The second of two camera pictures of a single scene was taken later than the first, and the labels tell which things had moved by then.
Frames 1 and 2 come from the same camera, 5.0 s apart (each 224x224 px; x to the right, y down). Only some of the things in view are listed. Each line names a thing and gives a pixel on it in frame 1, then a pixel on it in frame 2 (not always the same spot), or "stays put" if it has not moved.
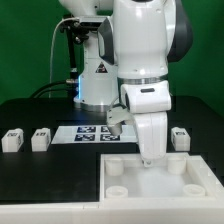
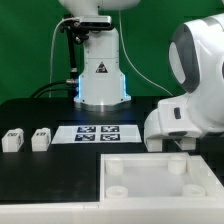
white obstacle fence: [187, 211] stays put
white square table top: [178, 180] stays put
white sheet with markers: [93, 134] stays put
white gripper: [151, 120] → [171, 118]
